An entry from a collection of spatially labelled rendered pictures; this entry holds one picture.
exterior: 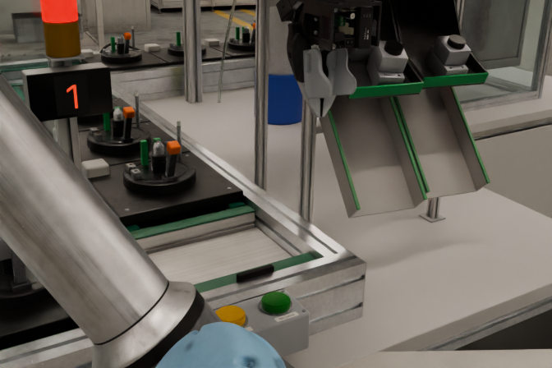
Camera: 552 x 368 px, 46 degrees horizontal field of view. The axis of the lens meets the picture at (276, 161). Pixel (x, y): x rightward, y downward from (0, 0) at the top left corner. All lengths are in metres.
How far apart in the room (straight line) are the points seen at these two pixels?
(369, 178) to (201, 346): 0.68
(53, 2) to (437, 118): 0.72
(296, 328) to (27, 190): 0.47
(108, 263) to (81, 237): 0.03
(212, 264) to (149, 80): 1.22
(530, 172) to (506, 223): 0.96
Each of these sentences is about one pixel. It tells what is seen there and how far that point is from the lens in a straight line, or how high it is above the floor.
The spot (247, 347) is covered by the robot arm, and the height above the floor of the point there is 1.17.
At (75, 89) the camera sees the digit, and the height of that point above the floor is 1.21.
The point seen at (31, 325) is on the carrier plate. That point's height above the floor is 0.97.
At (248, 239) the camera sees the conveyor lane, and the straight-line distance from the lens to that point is 1.18.
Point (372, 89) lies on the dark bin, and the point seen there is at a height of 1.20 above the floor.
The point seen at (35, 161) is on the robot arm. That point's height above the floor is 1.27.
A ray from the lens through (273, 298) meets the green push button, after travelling 0.91.
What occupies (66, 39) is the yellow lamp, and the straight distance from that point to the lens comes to 1.00.
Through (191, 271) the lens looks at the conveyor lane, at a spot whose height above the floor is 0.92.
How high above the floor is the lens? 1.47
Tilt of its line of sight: 21 degrees down
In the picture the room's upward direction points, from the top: 1 degrees clockwise
